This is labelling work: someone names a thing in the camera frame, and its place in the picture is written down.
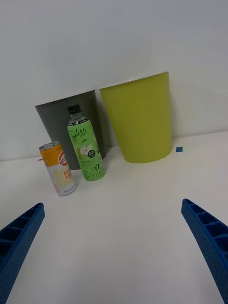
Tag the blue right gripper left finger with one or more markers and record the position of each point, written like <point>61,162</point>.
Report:
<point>19,247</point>

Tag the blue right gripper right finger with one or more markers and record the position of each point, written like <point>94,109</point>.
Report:
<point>211,240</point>

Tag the orange and white drink can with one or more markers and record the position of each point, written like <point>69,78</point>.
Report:
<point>60,175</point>

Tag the green bottle with black cap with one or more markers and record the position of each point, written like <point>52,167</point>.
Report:
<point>88,152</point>

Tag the grey plastic waste bin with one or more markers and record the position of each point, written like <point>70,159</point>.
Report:
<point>57,123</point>

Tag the yellow-green plastic waste bin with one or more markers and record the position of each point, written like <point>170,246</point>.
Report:
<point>142,123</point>

